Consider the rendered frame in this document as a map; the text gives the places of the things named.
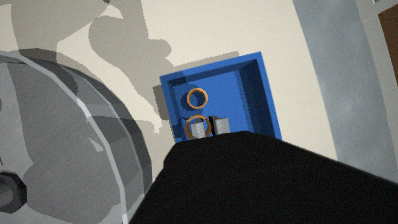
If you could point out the grey round turning table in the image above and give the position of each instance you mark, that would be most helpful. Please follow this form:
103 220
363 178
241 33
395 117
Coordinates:
51 157

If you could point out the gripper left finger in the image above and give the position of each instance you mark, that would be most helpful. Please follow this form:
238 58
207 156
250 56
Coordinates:
197 129

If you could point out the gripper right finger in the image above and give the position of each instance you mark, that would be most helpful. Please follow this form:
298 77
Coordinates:
219 125

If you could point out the blue open crate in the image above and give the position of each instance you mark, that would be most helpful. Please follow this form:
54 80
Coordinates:
237 88

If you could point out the bronze bushing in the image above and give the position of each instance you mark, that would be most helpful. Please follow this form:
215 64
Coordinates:
197 90
189 133

